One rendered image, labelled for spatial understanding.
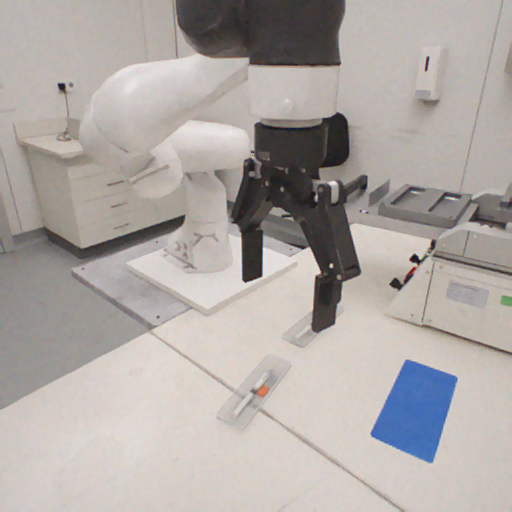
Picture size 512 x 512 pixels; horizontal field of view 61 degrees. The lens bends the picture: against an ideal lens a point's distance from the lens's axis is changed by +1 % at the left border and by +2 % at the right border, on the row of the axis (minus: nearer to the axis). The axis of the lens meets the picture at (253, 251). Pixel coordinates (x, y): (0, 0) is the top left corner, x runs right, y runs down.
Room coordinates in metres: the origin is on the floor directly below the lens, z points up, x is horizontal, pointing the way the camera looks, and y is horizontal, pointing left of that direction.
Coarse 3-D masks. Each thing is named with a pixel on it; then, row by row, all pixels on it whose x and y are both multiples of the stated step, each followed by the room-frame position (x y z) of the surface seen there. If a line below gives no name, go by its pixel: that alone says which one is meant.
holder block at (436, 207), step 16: (400, 192) 1.05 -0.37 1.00; (416, 192) 1.09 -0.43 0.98; (432, 192) 1.05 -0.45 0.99; (448, 192) 1.05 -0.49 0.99; (384, 208) 0.95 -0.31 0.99; (400, 208) 0.93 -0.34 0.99; (416, 208) 0.93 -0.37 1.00; (432, 208) 0.96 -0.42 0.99; (448, 208) 0.97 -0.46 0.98; (464, 208) 0.96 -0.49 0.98; (432, 224) 0.89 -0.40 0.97; (448, 224) 0.87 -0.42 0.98
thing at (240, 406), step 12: (264, 360) 0.68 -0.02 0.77; (276, 360) 0.68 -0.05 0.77; (252, 372) 0.64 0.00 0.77; (264, 372) 0.64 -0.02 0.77; (276, 372) 0.64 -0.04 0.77; (240, 384) 0.61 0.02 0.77; (252, 384) 0.61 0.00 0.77; (264, 384) 0.61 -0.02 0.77; (240, 396) 0.58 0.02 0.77; (252, 396) 0.58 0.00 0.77; (264, 396) 0.58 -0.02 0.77; (228, 408) 0.55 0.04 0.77; (240, 408) 0.55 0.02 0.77; (252, 408) 0.55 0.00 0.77; (240, 420) 0.53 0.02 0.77
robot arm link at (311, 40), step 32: (192, 0) 0.48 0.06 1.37; (224, 0) 0.44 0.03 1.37; (256, 0) 0.43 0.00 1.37; (288, 0) 0.41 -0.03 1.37; (320, 0) 0.42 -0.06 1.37; (192, 32) 0.48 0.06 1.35; (224, 32) 0.45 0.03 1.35; (256, 32) 0.44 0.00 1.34; (288, 32) 0.42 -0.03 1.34; (320, 32) 0.42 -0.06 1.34; (256, 64) 0.43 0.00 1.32; (288, 64) 0.41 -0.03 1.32; (320, 64) 0.42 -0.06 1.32
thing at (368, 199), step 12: (384, 180) 1.10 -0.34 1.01; (360, 192) 1.13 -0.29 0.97; (372, 192) 1.01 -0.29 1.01; (384, 192) 1.09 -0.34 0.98; (348, 204) 1.03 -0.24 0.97; (360, 204) 1.03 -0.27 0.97; (372, 204) 1.02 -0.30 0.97; (348, 216) 0.99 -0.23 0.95; (360, 216) 0.97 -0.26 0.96; (372, 216) 0.96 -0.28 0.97; (384, 216) 0.95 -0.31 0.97; (468, 216) 0.95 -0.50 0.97; (384, 228) 0.94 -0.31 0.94; (396, 228) 0.92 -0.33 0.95; (408, 228) 0.91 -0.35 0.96; (420, 228) 0.89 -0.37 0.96; (432, 228) 0.88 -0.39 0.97; (444, 228) 0.88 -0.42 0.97
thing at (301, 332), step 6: (336, 312) 0.84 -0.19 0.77; (306, 318) 0.82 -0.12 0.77; (300, 324) 0.80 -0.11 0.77; (306, 324) 0.80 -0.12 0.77; (288, 330) 0.77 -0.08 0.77; (294, 330) 0.77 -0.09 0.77; (300, 330) 0.77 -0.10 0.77; (306, 330) 0.77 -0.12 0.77; (288, 336) 0.75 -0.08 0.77; (294, 336) 0.75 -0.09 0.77; (300, 336) 0.75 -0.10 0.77; (306, 336) 0.75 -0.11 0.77; (300, 342) 0.73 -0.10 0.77
